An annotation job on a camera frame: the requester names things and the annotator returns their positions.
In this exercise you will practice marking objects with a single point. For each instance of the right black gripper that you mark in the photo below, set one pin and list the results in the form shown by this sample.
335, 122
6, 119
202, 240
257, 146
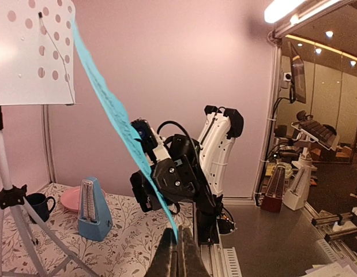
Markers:
179, 178

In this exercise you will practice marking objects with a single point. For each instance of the blue metronome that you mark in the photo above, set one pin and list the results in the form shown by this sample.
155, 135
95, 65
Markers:
95, 229

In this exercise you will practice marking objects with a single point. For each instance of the pink plate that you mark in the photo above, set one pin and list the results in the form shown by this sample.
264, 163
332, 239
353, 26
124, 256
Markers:
70, 199

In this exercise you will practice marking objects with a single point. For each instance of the ceiling light bar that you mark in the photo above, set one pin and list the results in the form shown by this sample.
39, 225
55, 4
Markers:
298, 10

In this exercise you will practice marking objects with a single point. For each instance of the right aluminium frame post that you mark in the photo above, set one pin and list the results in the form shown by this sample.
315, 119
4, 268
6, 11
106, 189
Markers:
276, 43

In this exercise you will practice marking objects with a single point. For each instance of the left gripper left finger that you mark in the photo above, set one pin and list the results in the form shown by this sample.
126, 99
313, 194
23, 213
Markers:
165, 260

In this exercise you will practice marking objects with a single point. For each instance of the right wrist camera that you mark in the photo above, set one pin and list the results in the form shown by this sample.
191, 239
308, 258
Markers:
152, 144

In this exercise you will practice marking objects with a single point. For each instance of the white metronome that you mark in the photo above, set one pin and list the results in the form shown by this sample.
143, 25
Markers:
296, 196

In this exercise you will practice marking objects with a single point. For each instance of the dark red metronome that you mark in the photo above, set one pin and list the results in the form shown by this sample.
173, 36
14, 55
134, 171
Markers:
273, 196

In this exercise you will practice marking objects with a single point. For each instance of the dark blue mug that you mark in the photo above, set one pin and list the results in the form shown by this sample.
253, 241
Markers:
42, 204

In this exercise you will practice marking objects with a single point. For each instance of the blue sheet music page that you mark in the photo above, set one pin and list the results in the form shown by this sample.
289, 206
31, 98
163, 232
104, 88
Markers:
118, 117

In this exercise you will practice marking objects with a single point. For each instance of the black monitor screen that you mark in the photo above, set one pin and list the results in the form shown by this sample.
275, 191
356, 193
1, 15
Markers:
298, 80

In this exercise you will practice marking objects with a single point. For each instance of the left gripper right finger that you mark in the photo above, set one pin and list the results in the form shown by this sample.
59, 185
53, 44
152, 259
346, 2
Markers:
189, 261

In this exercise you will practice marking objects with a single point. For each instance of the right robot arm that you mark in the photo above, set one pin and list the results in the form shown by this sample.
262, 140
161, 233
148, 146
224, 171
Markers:
221, 128

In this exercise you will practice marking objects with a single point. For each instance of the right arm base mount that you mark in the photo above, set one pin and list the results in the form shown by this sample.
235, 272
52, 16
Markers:
209, 228

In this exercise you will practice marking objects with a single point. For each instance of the front aluminium rail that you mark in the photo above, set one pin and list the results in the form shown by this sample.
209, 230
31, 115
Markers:
218, 260

